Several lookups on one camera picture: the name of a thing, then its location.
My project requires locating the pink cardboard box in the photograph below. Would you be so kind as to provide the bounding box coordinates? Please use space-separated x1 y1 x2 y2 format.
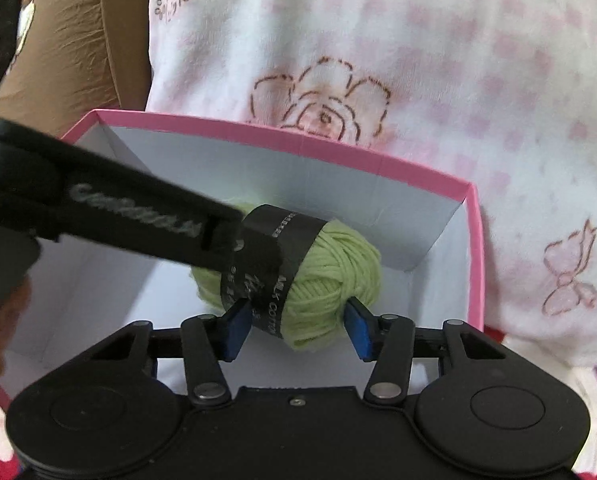
1 110 485 394

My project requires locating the brown pillow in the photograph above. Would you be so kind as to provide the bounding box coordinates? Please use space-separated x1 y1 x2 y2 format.
0 0 152 136

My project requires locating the green yarn ball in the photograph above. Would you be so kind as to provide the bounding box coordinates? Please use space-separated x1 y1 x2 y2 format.
190 204 382 351

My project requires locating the pink checkered pillow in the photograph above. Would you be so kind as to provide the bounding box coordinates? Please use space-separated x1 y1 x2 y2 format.
146 0 597 366

